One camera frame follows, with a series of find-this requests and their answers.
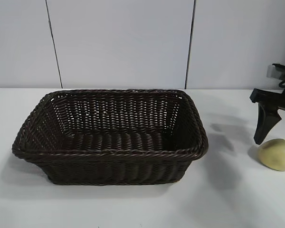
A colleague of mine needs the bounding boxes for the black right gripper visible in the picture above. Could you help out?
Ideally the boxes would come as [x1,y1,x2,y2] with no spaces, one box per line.
[250,87,285,155]

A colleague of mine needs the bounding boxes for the pale yellow egg yolk pastry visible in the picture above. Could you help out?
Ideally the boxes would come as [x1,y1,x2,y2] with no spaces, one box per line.
[256,138,285,171]

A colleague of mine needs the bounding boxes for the dark brown woven basket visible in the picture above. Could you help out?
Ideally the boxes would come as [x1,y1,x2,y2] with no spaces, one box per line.
[11,89,209,186]

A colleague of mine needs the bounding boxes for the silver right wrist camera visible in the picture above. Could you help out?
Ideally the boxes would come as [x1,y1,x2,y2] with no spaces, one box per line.
[266,63,285,79]

